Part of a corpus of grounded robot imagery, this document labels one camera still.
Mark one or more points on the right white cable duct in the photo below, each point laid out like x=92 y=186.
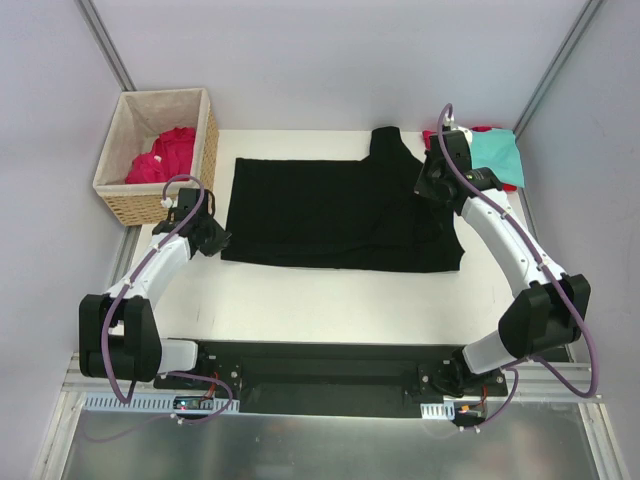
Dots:
x=445 y=411

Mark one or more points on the red t-shirt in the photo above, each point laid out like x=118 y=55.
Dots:
x=507 y=187

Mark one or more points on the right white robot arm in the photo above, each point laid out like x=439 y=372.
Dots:
x=548 y=304

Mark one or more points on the aluminium frame post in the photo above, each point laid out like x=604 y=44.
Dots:
x=105 y=43
x=571 y=40

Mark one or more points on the right aluminium frame post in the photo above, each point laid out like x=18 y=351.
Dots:
x=571 y=40

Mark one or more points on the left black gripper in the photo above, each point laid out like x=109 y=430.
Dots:
x=214 y=238

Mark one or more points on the pink t-shirt in basket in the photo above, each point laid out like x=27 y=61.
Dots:
x=171 y=154

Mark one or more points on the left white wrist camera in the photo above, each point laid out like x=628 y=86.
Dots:
x=168 y=203

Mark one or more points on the wicker basket with liner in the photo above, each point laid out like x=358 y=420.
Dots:
x=154 y=136

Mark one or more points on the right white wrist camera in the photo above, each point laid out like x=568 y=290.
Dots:
x=450 y=125

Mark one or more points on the left white cable duct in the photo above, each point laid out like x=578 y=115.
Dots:
x=161 y=404

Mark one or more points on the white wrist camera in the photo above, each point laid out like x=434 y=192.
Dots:
x=450 y=125
x=168 y=203

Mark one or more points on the left aluminium frame post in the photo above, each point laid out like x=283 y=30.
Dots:
x=105 y=43

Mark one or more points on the teal t-shirt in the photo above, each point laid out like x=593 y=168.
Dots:
x=497 y=155

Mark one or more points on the black daisy print t-shirt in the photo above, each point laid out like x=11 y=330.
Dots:
x=340 y=214

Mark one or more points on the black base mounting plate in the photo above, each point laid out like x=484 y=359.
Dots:
x=385 y=381

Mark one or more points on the white cable duct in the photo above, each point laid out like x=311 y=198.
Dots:
x=445 y=411
x=161 y=404

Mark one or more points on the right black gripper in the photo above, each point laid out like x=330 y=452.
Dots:
x=427 y=181

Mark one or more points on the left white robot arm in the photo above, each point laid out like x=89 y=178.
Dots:
x=118 y=335

